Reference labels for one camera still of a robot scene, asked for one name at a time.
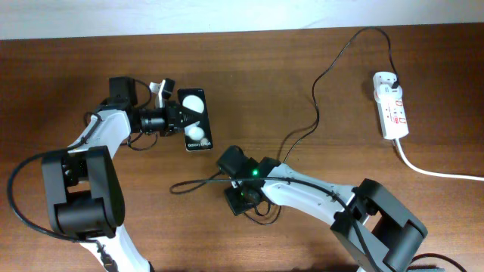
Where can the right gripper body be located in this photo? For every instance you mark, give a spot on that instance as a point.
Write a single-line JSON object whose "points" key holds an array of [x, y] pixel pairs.
{"points": [[238, 201]]}

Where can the white power strip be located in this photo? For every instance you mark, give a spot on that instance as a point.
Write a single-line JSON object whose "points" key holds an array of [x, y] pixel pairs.
{"points": [[391, 111]]}

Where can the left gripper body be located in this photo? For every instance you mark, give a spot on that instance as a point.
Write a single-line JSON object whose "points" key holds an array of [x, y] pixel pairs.
{"points": [[154, 119]]}

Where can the black Samsung flip phone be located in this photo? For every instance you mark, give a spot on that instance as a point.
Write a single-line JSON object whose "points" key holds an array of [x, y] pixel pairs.
{"points": [[198, 136]]}

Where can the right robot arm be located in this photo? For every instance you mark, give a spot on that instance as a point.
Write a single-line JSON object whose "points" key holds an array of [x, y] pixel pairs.
{"points": [[375, 228]]}

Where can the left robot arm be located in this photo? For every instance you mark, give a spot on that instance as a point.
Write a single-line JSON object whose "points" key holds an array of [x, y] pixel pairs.
{"points": [[84, 197]]}

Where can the white USB charger adapter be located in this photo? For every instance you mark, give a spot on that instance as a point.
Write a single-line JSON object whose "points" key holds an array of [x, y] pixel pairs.
{"points": [[386, 87]]}

